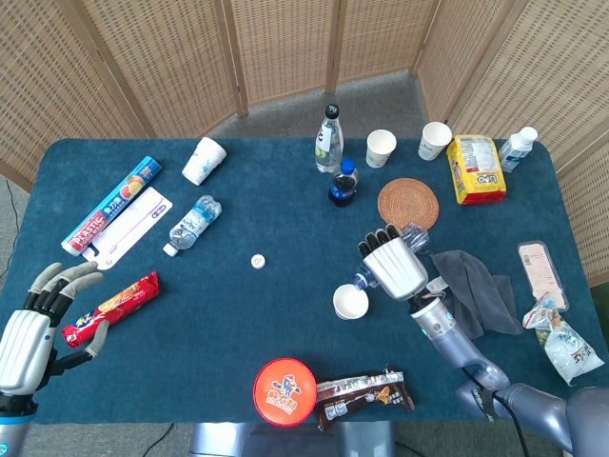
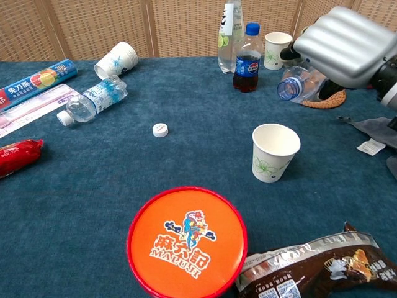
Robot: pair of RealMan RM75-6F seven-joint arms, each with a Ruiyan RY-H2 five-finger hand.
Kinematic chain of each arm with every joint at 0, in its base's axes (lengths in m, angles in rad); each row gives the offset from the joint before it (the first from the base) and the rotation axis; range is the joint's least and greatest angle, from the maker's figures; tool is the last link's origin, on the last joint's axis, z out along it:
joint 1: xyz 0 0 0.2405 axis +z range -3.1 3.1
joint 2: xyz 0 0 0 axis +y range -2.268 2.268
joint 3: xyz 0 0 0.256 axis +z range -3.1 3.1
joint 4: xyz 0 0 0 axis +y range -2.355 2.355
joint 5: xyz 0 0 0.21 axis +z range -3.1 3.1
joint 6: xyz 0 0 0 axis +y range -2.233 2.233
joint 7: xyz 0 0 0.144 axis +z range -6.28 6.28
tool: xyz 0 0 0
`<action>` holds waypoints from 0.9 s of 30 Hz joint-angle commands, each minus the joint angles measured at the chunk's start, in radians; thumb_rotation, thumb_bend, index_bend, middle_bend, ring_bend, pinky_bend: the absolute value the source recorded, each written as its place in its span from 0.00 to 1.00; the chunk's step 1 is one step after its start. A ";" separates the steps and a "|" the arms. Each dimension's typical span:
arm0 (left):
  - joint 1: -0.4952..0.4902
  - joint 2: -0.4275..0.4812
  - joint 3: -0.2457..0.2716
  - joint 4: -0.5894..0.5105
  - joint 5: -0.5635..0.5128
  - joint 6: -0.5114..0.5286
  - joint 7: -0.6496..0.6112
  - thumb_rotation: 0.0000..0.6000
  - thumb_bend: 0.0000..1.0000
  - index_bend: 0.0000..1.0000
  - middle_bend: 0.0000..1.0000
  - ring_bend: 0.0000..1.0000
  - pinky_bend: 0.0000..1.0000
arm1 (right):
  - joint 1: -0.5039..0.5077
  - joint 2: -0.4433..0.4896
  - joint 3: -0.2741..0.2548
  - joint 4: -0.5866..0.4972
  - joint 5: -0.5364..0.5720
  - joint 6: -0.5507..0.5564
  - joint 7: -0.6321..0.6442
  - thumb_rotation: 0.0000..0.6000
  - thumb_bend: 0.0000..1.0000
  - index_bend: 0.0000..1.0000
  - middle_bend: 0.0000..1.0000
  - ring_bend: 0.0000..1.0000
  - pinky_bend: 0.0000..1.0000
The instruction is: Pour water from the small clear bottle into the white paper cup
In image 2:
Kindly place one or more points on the clear plastic bottle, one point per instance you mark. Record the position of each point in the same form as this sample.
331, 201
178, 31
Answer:
299, 85

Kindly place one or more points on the clear lime soda bottle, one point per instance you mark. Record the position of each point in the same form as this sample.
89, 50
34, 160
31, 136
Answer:
229, 37

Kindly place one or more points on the red biscuit packet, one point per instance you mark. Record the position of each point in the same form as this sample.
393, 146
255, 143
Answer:
18, 156

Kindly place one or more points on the white bottle cap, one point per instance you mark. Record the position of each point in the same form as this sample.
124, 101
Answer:
160, 130

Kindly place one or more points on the bamboo folding screen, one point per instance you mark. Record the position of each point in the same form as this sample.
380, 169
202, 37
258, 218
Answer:
93, 28

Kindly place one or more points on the round woven coaster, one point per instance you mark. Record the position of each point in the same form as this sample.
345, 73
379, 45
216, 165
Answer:
328, 103

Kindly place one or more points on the blue plastic wrap box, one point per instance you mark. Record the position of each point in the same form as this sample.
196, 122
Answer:
34, 83

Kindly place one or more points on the orange round lid container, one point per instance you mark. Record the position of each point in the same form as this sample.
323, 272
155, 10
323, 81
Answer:
186, 242

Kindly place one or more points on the capped blue label water bottle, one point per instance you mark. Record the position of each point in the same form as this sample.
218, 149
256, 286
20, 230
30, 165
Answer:
93, 101

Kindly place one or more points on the small cola bottle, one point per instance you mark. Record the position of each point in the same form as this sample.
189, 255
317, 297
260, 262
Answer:
247, 66

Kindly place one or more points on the brown snack bag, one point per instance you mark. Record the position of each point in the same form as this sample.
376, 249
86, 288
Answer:
310, 270

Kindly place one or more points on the white toothbrush package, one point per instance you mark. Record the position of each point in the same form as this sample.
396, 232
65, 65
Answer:
34, 108

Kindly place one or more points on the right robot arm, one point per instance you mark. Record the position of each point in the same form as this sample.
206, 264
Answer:
387, 83

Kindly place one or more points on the grey cloth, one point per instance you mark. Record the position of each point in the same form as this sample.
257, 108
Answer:
372, 128

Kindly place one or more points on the blue flower paper cup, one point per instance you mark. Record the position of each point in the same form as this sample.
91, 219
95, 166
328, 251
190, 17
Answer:
118, 60

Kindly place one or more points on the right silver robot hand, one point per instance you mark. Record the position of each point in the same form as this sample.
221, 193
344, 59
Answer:
344, 48

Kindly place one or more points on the green flower paper cup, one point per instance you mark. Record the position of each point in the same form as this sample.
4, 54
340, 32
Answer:
273, 155
274, 46

